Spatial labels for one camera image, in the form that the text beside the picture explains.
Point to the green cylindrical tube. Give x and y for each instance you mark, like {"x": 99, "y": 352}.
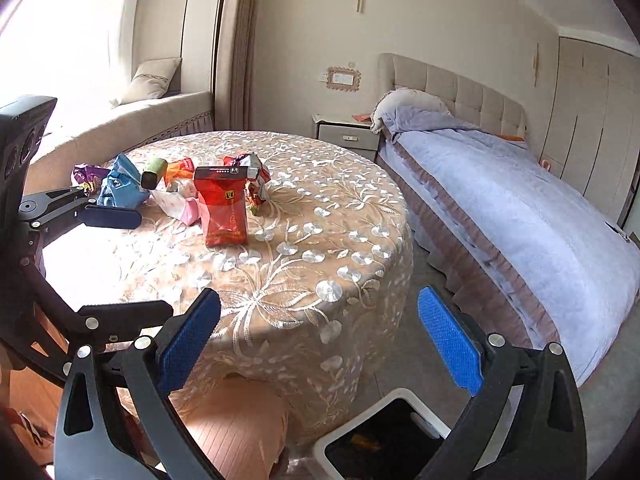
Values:
{"x": 153, "y": 173}

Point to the white bedside nightstand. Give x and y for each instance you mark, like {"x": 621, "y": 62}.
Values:
{"x": 346, "y": 132}

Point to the peach upholstered stool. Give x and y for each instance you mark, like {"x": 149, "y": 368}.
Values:
{"x": 241, "y": 427}

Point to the framed wall switch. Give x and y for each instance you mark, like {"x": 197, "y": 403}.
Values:
{"x": 343, "y": 79}

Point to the orange label plastic bottle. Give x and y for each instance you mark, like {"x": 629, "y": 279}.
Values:
{"x": 179, "y": 169}

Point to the red transparent gift bag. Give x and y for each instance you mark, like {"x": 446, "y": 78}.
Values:
{"x": 221, "y": 203}

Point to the purple snack wrapper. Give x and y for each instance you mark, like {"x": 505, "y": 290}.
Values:
{"x": 89, "y": 177}

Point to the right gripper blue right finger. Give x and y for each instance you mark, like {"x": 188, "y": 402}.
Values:
{"x": 547, "y": 437}

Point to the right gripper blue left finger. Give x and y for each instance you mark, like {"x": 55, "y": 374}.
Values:
{"x": 92, "y": 440}

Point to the blue crumpled plastic bag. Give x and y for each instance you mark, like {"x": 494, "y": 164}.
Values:
{"x": 121, "y": 188}

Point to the grey bed pillow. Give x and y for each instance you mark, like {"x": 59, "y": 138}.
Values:
{"x": 408, "y": 98}

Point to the white trash bin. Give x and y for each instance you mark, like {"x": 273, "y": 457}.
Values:
{"x": 393, "y": 439}

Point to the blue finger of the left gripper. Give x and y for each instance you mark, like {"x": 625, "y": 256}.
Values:
{"x": 110, "y": 217}
{"x": 109, "y": 323}

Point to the bed with blue duvet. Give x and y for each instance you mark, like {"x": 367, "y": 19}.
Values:
{"x": 570, "y": 275}

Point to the beige throw pillow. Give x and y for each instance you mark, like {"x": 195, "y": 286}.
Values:
{"x": 151, "y": 80}

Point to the beige tufted headboard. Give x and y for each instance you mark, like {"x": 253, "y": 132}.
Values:
{"x": 465, "y": 98}

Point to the beige wardrobe doors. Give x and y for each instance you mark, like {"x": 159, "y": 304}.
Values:
{"x": 592, "y": 142}

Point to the red snack bag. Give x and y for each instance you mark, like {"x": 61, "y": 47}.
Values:
{"x": 258, "y": 175}

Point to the orange item on nightstand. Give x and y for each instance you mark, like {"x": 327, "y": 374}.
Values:
{"x": 362, "y": 118}

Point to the floral embroidered round tablecloth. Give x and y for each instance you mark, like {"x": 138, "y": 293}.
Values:
{"x": 310, "y": 303}

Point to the pink crumpled wrapper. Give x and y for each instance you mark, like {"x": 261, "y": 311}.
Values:
{"x": 179, "y": 200}

